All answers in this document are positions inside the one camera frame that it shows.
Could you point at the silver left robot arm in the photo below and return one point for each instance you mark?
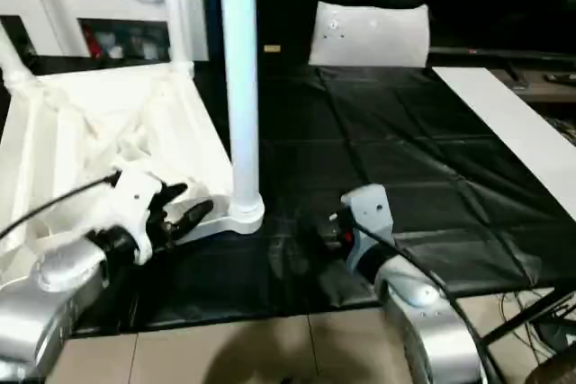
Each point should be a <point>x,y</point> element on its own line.
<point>45,312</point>

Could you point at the white plastic table top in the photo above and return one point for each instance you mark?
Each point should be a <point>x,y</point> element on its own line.
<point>90,123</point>

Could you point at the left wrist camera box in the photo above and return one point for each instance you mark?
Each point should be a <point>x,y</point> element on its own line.
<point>135,209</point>

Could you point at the white cabinet with glass doors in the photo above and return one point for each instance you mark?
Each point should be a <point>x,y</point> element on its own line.
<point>117,6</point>

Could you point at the black floor stand bar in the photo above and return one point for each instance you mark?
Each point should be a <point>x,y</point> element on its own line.
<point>526,317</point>

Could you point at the white plastic bag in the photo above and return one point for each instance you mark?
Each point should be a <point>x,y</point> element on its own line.
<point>369,35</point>

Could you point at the small brown block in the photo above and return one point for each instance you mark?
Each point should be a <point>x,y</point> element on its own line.
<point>271,48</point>

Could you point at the white plastic table leg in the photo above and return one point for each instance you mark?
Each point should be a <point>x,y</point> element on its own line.
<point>241,69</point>
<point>175,6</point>
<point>13,60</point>

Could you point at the flat white board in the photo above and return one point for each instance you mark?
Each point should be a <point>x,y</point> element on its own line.
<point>513,123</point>

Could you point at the black work mat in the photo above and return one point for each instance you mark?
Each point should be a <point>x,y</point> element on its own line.
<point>405,177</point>

